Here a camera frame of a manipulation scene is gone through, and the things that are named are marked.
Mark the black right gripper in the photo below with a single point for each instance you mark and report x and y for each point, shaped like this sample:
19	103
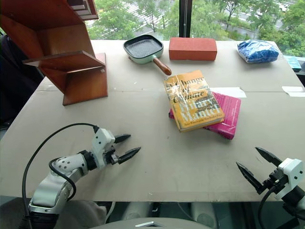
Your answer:
274	181

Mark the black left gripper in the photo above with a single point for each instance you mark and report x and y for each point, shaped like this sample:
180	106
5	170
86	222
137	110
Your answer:
111	154

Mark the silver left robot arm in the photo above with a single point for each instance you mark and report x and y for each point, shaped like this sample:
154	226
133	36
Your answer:
60	175

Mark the pink paperback book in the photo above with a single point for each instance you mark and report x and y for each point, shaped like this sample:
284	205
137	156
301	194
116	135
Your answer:
227	117

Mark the yellow hardcover book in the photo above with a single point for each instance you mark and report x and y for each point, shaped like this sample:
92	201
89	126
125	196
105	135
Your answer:
193	101

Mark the wooden shelf unit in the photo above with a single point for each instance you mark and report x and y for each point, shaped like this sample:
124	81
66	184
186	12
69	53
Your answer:
57	45

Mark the grey rounded robot torso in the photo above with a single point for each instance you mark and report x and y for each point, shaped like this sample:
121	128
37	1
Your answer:
152	223

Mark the mint green square grill pan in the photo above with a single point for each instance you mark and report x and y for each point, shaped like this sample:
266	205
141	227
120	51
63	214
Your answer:
144	50

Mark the teal box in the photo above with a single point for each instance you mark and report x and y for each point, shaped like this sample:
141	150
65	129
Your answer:
294	63

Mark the blue plastic bag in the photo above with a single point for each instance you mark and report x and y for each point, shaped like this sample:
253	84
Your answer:
257	51

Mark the red brick block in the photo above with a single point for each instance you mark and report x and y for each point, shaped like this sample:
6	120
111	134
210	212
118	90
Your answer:
192	48

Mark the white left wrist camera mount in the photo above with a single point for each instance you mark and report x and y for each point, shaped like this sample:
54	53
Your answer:
101	145

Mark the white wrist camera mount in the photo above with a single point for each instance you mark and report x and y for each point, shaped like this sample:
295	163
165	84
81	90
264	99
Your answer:
289	177
101	145

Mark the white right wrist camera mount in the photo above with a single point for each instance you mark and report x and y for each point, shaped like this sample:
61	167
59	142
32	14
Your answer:
289	177

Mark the black window frame post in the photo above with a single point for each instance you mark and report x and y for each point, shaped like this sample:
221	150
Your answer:
184	17

